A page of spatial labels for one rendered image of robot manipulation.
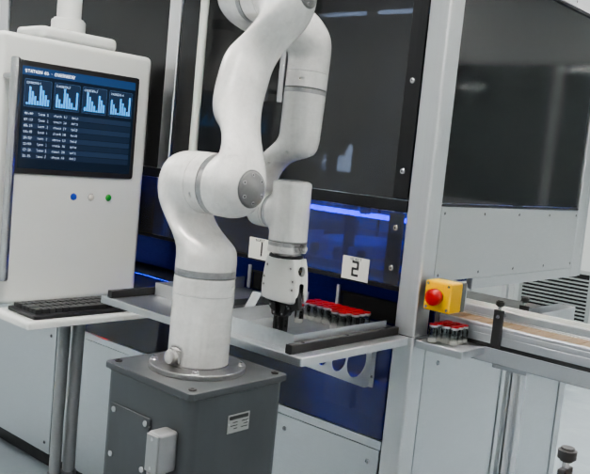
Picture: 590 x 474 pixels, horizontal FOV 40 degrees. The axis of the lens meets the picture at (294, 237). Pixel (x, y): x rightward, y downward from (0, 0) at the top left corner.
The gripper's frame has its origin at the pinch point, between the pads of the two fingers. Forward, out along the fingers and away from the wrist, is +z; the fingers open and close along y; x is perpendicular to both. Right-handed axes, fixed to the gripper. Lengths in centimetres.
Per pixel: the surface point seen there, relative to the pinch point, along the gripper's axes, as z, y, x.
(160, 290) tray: 3, 52, -9
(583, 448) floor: 96, 22, -259
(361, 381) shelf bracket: 17.8, -1.2, -31.3
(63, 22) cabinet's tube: -68, 95, -2
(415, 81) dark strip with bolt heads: -57, -5, -36
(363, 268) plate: -9.7, 4.2, -35.0
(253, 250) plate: -8, 43, -35
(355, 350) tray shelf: 5.1, -11.0, -13.5
